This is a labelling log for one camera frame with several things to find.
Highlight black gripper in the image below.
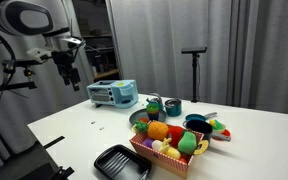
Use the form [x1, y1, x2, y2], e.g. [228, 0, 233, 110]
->
[51, 49, 82, 92]

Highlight orange pineapple plush toy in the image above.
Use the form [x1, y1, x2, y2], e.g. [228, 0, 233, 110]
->
[132, 119, 170, 141]

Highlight grey plate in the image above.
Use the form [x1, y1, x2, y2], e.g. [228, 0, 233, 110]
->
[128, 108, 168, 127]

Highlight stacked colourful toy cups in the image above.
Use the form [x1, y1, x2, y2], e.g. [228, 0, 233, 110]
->
[145, 102, 161, 122]

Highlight teal toy kettle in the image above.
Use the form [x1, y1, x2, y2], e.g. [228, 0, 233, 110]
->
[146, 92, 165, 111]

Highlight purple toy fruit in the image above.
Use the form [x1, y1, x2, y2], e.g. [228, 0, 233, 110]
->
[141, 137, 154, 149]

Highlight teal toy pot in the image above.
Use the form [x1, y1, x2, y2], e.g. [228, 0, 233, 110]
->
[164, 98, 183, 118]

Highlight white toy vegetable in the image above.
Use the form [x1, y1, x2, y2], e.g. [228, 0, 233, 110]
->
[151, 139, 164, 152]

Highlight red tomato plush toy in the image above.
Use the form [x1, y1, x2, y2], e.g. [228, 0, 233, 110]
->
[167, 125, 187, 149]

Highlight wooden crate of toy food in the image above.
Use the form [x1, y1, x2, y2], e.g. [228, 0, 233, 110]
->
[129, 124, 206, 179]

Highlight yellow banana toy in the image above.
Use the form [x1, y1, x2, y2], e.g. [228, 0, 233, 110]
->
[159, 137, 182, 160]

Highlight small blue toy pan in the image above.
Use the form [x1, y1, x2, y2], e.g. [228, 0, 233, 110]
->
[184, 111, 218, 123]

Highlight green pear plush toy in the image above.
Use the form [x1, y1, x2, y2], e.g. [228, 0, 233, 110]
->
[177, 130, 198, 156]

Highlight small red toy fruit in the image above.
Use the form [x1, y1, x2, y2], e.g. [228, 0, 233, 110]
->
[178, 154, 190, 164]

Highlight black toy saucepan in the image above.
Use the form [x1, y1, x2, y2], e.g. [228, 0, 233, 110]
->
[182, 119, 232, 143]

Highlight yellow green toy food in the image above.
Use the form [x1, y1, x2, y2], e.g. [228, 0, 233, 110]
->
[208, 118, 227, 133]

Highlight red toy plate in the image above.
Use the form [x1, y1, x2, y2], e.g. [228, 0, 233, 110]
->
[213, 128, 232, 141]

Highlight dark storage shelf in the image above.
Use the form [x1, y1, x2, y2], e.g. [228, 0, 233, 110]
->
[72, 0, 120, 82]

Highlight grey pleated curtain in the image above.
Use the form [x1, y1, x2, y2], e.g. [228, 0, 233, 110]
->
[109, 0, 288, 116]
[0, 0, 95, 169]

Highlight black tape strip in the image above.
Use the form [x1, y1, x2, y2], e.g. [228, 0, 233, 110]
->
[43, 135, 66, 150]

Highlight black table clamp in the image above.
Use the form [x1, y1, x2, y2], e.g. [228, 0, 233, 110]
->
[48, 165, 75, 180]

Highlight black baking tray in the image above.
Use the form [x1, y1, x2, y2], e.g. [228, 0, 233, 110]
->
[93, 143, 153, 180]

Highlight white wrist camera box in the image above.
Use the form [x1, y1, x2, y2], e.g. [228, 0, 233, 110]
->
[26, 47, 54, 64]

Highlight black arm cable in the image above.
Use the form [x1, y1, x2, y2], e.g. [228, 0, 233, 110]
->
[0, 23, 18, 68]

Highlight yellow pineapple ring toy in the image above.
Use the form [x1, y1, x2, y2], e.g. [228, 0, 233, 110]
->
[192, 139, 210, 156]

